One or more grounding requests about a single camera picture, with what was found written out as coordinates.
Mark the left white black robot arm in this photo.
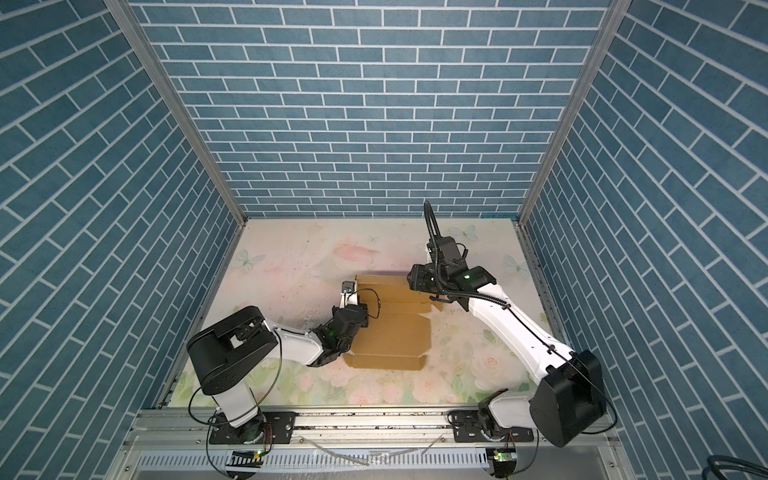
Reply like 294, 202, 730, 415
187, 304, 369, 429

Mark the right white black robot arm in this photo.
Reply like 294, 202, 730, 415
407, 236, 608, 447

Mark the clear cable tie strip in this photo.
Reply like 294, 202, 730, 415
299, 435, 446, 467

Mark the aluminium front rail frame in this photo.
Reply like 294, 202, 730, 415
106, 406, 634, 479

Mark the white slotted cable duct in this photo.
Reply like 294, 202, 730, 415
136, 448, 489, 473

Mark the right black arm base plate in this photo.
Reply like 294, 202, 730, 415
446, 408, 535, 443

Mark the black cable bottom right corner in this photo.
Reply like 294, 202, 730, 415
701, 454, 768, 480

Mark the brown cardboard paper box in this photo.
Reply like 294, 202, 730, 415
343, 275, 441, 371

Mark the right green circuit board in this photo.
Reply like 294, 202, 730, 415
486, 448, 518, 463

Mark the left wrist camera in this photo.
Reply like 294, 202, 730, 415
340, 280, 358, 308

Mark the floral table mat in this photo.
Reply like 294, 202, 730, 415
206, 218, 550, 406

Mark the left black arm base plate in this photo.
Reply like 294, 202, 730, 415
208, 411, 297, 447

